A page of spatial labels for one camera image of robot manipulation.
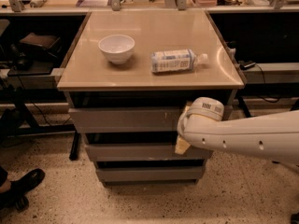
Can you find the white ceramic bowl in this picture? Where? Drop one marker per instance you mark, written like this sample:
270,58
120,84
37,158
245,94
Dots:
117,49

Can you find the small black device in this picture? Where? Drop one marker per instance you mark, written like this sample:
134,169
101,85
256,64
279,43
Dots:
246,65

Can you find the grey bottom drawer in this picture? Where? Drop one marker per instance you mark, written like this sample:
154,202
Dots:
149,174

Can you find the black headphones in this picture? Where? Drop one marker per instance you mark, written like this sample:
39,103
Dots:
20,60

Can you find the grey middle drawer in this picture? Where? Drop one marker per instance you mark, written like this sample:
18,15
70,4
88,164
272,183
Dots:
143,152

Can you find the grey drawer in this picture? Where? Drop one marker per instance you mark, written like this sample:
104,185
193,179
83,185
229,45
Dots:
143,152
126,119
149,174

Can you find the beige top drawer cabinet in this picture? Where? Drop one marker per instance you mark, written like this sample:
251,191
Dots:
91,81

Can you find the clear plastic water bottle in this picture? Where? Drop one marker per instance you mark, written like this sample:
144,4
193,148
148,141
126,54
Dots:
176,60

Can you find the black shoe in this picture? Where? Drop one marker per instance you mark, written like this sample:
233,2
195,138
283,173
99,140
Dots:
12,193

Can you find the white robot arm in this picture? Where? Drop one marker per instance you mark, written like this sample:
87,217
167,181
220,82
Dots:
273,137

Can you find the grey top drawer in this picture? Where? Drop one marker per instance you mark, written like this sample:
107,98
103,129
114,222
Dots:
126,119

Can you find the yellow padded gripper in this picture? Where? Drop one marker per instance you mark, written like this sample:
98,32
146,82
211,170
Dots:
207,106

